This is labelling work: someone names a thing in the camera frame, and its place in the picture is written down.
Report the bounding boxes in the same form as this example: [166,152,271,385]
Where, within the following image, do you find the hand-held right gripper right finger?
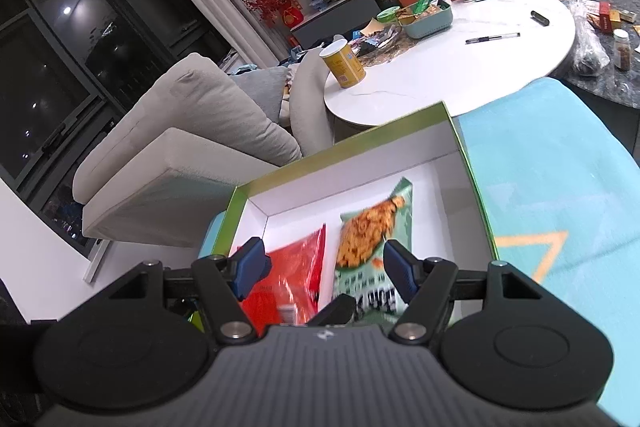
[384,238,544,346]

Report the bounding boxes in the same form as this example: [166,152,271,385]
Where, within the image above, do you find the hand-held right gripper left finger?
[102,237,273,344]

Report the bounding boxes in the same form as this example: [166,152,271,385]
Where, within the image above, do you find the red snack packet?
[239,227,327,326]

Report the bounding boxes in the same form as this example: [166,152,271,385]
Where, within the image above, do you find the pale green snack packet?
[331,177,415,324]

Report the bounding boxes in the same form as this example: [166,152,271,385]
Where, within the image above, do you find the green cardboard box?
[197,102,501,328]

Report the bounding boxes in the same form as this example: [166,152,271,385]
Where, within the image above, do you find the beige sofa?
[72,52,336,249]

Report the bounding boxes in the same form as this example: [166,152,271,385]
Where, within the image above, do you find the grey pillow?
[229,67,292,125]

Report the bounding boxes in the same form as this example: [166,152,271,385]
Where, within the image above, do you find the white round table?
[323,0,576,128]

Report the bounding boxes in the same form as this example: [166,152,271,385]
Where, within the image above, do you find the yellow can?
[319,39,366,89]

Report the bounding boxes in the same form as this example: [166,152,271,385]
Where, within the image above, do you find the teal basket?
[397,0,455,40]

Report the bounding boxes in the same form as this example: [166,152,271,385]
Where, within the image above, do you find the black pen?
[465,32,521,46]

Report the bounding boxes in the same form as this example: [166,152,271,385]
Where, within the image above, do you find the dark marble table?
[557,0,640,108]

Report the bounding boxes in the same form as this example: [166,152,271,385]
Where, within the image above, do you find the clear plastic bag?
[569,1,614,78]

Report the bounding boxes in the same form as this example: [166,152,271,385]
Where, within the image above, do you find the dark window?
[0,0,232,254]

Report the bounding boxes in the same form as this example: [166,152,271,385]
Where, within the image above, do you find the brown spice jar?
[612,28,632,72]

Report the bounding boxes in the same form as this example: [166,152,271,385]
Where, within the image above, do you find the red carton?
[597,2,622,34]

